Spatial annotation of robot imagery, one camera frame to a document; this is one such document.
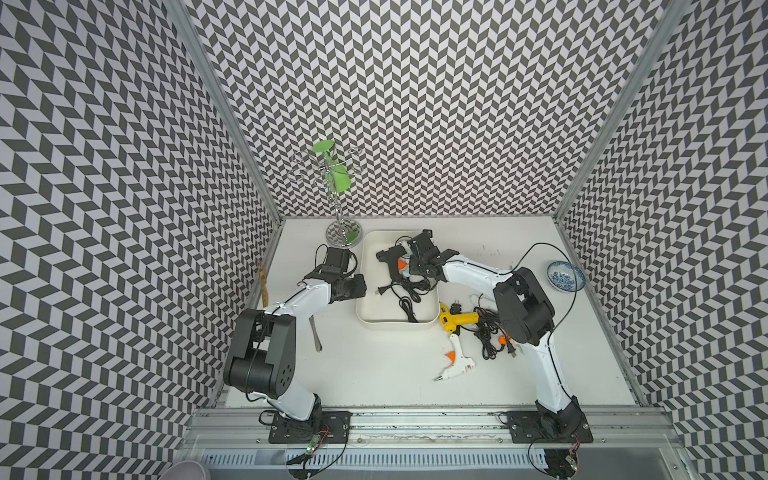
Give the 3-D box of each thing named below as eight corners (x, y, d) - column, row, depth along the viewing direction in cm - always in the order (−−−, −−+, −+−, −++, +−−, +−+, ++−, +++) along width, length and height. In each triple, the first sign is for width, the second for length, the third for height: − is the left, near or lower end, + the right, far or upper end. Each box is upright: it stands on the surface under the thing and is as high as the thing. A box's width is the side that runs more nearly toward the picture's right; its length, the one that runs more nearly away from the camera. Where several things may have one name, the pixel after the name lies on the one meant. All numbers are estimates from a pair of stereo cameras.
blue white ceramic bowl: (546, 296, 100) (553, 286, 95) (536, 270, 106) (543, 260, 101) (581, 296, 100) (590, 286, 95) (569, 271, 106) (577, 260, 102)
